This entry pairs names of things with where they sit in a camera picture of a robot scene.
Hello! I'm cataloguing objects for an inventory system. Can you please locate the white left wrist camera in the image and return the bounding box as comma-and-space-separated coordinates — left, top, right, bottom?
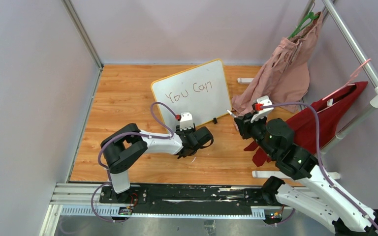
175, 112, 195, 131

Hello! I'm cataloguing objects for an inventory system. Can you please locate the yellow framed whiteboard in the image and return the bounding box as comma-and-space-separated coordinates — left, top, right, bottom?
151, 59, 232, 126

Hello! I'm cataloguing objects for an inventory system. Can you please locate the aluminium corner frame post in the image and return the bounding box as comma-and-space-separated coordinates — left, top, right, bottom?
61, 0, 104, 70

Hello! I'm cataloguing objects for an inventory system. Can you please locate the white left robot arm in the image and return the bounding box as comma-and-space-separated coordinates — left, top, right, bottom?
97, 123, 214, 203

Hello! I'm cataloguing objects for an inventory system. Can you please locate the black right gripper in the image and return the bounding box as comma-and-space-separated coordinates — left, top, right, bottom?
234, 110, 276, 158

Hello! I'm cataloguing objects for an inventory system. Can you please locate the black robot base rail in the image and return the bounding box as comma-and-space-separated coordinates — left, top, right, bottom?
47, 182, 348, 225

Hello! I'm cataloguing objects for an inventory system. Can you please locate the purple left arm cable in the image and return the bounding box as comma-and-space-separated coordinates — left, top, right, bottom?
90, 101, 182, 235

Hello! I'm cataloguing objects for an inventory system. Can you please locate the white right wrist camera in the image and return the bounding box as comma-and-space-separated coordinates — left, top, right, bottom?
250, 95, 274, 123

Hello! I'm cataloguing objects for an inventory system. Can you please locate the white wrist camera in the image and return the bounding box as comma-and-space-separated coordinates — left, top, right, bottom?
175, 112, 195, 131
250, 95, 274, 123

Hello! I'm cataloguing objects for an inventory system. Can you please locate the red hanging garment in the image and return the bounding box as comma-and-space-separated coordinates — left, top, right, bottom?
244, 81, 370, 167

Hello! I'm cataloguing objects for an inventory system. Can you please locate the pink clothes hanger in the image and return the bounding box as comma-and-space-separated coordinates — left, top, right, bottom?
322, 58, 371, 101

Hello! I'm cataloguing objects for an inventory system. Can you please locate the white whiteboard eraser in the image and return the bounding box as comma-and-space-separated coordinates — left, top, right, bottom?
237, 78, 253, 85

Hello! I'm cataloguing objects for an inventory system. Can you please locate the metal clothes rack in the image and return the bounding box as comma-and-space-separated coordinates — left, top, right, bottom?
252, 0, 378, 182

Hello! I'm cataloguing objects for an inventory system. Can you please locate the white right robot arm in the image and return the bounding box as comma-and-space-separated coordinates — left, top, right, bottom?
234, 112, 378, 236

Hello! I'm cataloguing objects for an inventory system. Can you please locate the pink hanging garment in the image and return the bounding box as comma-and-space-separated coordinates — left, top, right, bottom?
232, 11, 323, 115

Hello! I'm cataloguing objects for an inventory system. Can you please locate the green clothes hanger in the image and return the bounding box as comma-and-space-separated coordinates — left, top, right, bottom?
288, 11, 319, 39

